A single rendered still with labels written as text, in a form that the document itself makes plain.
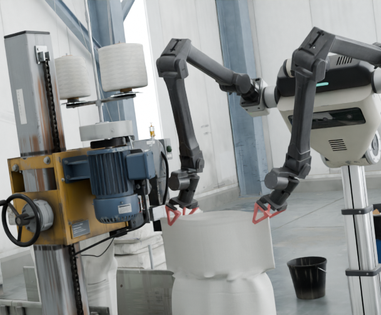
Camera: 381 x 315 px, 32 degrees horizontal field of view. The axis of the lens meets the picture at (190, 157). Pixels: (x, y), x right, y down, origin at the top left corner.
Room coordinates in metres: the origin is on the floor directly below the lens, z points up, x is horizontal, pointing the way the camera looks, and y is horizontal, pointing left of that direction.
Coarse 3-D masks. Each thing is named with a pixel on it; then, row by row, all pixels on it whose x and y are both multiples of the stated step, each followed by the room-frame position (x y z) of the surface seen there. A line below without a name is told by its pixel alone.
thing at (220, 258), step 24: (192, 216) 2.52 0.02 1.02; (216, 216) 2.52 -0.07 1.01; (240, 216) 2.33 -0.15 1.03; (168, 240) 2.52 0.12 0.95; (192, 240) 2.37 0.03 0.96; (216, 240) 2.32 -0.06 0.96; (240, 240) 2.33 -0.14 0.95; (264, 240) 2.32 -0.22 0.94; (168, 264) 2.53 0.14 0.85; (192, 264) 2.38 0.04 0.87; (216, 264) 2.32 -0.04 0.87; (240, 264) 2.32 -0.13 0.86; (264, 264) 2.32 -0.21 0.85; (192, 288) 2.40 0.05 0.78; (216, 288) 2.34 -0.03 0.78; (240, 288) 2.30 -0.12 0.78; (264, 288) 2.32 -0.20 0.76; (192, 312) 2.40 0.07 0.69; (216, 312) 2.34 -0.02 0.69; (240, 312) 2.29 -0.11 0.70; (264, 312) 2.29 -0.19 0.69
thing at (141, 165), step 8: (144, 152) 2.17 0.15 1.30; (152, 152) 2.26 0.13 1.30; (128, 160) 2.18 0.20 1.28; (136, 160) 2.18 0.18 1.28; (144, 160) 2.17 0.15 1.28; (152, 160) 2.24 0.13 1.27; (128, 168) 2.18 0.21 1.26; (136, 168) 2.18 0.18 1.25; (144, 168) 2.17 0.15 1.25; (152, 168) 2.23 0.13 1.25; (128, 176) 2.18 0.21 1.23; (136, 176) 2.18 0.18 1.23; (144, 176) 2.17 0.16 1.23; (152, 176) 2.21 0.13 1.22; (144, 184) 2.22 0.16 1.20
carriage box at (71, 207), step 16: (16, 160) 2.31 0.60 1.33; (32, 160) 2.27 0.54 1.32; (48, 160) 2.21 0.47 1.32; (16, 176) 2.35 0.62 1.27; (16, 192) 2.33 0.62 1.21; (32, 192) 2.28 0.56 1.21; (48, 192) 2.23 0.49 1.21; (64, 192) 2.22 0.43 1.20; (80, 192) 2.29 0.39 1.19; (16, 208) 2.33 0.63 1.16; (64, 208) 2.21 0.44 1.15; (80, 208) 2.28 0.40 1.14; (64, 224) 2.21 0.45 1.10; (96, 224) 2.34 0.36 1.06; (112, 224) 2.41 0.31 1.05; (48, 240) 2.25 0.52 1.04; (64, 240) 2.21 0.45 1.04; (80, 240) 2.26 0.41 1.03
